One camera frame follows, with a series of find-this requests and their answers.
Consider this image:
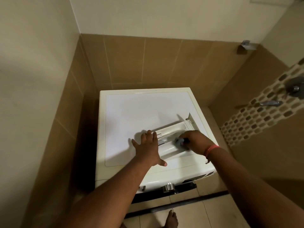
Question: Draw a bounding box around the blue cloth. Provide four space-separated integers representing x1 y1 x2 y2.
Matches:
175 137 190 150

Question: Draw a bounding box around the red thread wristband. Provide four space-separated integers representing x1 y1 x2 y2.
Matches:
204 144 220 165

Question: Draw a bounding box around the person's right foot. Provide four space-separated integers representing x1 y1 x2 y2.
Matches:
164 210 179 228

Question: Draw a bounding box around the person's left forearm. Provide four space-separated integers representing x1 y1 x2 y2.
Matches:
57 159 157 228

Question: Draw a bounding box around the chrome wall hook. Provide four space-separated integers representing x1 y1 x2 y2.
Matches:
237 40 259 54

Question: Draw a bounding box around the person's left hand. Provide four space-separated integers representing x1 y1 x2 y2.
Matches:
131 130 168 167

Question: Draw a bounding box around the person's right hand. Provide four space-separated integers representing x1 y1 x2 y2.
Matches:
178 130 215 157

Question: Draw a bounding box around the white washing machine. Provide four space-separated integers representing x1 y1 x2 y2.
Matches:
95 87 219 204

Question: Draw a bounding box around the person's right forearm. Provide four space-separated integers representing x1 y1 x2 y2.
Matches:
206 147 304 228

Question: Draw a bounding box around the chrome shower mixer valve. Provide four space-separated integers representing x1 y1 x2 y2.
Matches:
286 77 304 98

